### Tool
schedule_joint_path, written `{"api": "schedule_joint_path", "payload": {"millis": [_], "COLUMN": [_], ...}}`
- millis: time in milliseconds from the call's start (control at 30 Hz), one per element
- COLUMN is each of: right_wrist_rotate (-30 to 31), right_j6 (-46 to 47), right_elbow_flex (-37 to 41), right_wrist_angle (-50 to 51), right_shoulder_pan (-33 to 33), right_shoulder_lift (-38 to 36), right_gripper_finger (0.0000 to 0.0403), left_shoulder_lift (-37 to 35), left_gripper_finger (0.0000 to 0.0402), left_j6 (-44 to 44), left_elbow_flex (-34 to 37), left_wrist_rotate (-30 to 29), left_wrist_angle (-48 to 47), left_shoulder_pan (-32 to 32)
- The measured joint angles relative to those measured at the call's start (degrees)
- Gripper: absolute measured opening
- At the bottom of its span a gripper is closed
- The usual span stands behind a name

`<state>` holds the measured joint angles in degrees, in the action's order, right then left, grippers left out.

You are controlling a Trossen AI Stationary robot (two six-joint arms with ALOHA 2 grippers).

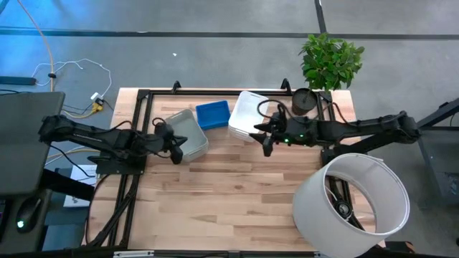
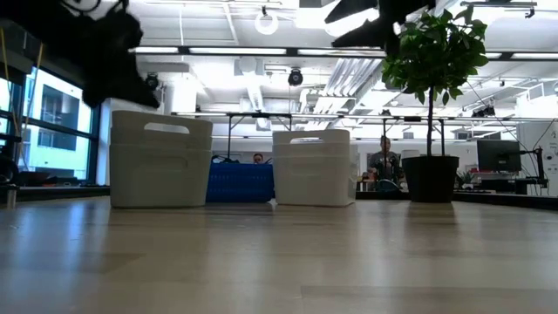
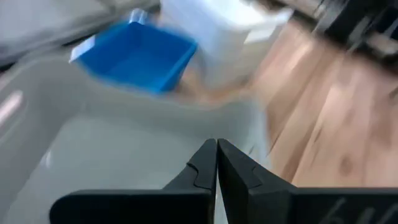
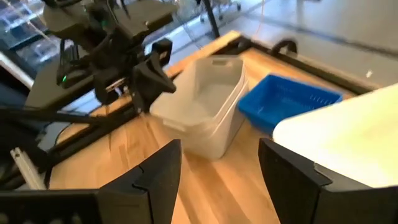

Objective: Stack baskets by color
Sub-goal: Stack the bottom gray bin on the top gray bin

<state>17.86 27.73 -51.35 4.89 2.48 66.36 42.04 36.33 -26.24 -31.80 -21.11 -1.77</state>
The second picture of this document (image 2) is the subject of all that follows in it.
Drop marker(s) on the teal office chair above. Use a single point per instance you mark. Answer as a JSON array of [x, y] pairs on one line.
[[388, 186]]

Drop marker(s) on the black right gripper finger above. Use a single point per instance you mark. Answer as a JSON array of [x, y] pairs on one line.
[[357, 8], [366, 37]]

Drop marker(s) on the black metal frame stand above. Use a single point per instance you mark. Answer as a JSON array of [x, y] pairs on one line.
[[261, 115], [412, 118]]

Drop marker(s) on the black ceiling track light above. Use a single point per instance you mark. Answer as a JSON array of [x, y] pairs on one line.
[[499, 3]]

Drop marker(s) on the small green desk plant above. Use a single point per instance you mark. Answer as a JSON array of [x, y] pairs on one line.
[[464, 179]]

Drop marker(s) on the black round ceiling spotlight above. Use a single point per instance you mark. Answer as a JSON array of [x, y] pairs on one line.
[[153, 82], [295, 77]]

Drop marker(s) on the person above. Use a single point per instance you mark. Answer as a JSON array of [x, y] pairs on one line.
[[258, 158], [383, 157]]

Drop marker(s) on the green leafy plant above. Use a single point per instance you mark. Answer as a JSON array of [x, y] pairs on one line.
[[436, 65]]

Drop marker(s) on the black plant pot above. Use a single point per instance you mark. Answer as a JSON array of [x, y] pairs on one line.
[[431, 179]]

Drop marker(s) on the large office window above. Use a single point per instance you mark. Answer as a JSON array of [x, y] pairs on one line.
[[56, 131]]

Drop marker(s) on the long ceiling light bar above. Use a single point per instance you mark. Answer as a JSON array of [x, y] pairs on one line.
[[237, 51]]

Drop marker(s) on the silver metal cup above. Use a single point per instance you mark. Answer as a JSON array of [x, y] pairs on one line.
[[11, 196]]

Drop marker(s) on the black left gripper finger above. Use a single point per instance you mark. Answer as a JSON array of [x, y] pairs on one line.
[[117, 87]]

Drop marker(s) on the black ceiling spotlight pair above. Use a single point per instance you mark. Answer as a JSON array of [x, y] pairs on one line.
[[488, 111]]

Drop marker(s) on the black monitor on arm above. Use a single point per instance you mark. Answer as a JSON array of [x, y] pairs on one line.
[[499, 155]]

